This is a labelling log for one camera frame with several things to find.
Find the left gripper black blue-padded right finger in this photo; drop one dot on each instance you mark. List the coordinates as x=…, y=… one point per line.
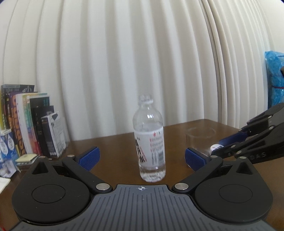
x=228, y=191

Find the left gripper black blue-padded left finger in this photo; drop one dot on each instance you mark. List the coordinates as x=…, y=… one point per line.
x=55, y=191

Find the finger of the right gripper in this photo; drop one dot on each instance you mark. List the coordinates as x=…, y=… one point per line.
x=272, y=135
x=270, y=118

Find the white bottle cap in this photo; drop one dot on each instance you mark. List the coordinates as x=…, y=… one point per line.
x=214, y=147

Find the clear plastic water bottle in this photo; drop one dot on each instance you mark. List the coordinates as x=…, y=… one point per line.
x=149, y=140

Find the metal tin tray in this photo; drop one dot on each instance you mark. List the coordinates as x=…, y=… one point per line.
x=24, y=166

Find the yellow sticky note pad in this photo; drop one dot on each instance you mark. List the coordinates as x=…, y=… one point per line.
x=26, y=158

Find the white black carton box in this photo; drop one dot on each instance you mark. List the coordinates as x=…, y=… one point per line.
x=53, y=134

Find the blue white tissue pack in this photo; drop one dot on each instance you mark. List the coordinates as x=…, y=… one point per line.
x=8, y=154

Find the blue plastic bag bundle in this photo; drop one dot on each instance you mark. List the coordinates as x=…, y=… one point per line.
x=274, y=67

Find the clear drinking glass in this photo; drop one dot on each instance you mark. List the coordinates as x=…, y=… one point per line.
x=200, y=139

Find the row of upright books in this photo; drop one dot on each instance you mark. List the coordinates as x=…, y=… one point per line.
x=18, y=105

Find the white pleated curtain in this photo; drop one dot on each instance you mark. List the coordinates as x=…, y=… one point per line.
x=198, y=59

